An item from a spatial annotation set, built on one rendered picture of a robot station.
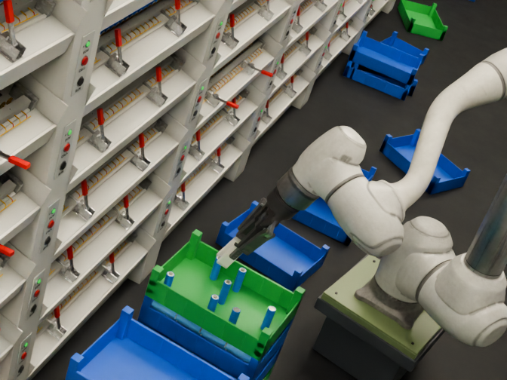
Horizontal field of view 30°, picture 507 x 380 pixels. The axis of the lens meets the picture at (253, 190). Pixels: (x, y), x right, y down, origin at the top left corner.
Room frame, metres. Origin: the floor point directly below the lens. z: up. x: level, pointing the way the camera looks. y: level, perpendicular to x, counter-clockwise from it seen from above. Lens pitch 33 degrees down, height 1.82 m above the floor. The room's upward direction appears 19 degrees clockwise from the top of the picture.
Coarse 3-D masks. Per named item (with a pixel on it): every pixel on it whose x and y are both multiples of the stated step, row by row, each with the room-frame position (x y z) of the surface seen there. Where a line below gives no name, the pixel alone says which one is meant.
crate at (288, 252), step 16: (224, 224) 2.42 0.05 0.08; (224, 240) 2.41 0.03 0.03; (272, 240) 2.53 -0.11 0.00; (288, 240) 2.54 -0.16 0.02; (304, 240) 2.52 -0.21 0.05; (240, 256) 2.39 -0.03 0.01; (256, 256) 2.37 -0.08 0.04; (272, 256) 2.45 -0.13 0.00; (288, 256) 2.48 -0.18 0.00; (304, 256) 2.50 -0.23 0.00; (320, 256) 2.48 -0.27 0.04; (272, 272) 2.34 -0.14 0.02; (288, 272) 2.40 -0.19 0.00; (304, 272) 2.35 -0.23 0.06; (288, 288) 2.32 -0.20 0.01
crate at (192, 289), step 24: (192, 240) 1.79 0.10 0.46; (168, 264) 1.69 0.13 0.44; (192, 264) 1.77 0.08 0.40; (240, 264) 1.77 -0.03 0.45; (168, 288) 1.60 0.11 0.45; (192, 288) 1.69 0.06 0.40; (216, 288) 1.72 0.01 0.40; (240, 288) 1.75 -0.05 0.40; (264, 288) 1.75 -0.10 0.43; (192, 312) 1.58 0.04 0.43; (216, 312) 1.64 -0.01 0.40; (240, 312) 1.66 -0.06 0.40; (264, 312) 1.69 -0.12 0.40; (288, 312) 1.71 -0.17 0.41; (240, 336) 1.55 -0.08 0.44; (264, 336) 1.54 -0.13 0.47
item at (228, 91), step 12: (264, 36) 2.80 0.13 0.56; (264, 48) 2.80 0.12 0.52; (276, 48) 2.79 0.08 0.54; (264, 60) 2.74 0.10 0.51; (240, 72) 2.59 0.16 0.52; (228, 84) 2.49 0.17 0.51; (240, 84) 2.53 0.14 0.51; (228, 96) 2.44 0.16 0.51; (204, 108) 2.32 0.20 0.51; (216, 108) 2.35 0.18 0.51; (204, 120) 2.27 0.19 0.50
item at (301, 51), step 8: (320, 24) 3.48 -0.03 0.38; (312, 32) 3.47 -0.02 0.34; (320, 32) 3.48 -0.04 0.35; (328, 32) 3.47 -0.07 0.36; (304, 40) 3.37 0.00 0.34; (312, 40) 3.43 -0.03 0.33; (320, 40) 3.47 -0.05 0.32; (288, 48) 3.25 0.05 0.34; (296, 48) 3.30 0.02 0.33; (304, 48) 3.30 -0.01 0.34; (312, 48) 3.37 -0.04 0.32; (288, 56) 3.20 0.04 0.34; (296, 56) 3.25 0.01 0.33; (304, 56) 3.28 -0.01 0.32; (280, 64) 3.11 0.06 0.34; (288, 64) 3.16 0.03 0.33; (296, 64) 3.19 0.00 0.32; (280, 72) 3.04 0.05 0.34; (288, 72) 3.11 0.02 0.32; (280, 80) 3.02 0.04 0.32; (272, 88) 2.88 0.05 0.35
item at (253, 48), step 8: (248, 48) 2.70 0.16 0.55; (256, 48) 2.73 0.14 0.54; (240, 56) 2.63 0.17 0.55; (248, 56) 2.68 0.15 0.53; (256, 56) 2.71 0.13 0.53; (232, 64) 2.56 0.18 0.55; (224, 72) 2.50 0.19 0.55; (216, 80) 2.43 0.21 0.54; (208, 88) 2.37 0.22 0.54; (216, 88) 2.42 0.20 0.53
